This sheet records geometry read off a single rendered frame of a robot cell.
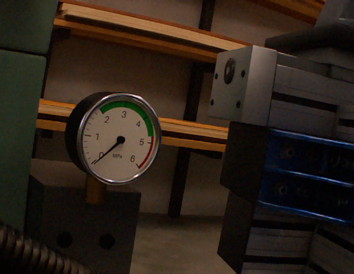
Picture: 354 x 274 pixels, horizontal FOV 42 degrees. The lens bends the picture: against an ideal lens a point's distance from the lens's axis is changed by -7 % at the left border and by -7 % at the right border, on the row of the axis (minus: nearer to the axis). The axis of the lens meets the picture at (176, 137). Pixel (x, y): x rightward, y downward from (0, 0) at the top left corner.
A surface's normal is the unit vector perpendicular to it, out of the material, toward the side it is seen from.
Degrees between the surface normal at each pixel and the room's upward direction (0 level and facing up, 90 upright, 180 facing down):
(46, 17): 90
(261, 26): 90
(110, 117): 90
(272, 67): 90
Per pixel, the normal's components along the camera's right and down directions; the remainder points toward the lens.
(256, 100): 0.22, 0.09
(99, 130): 0.54, 0.14
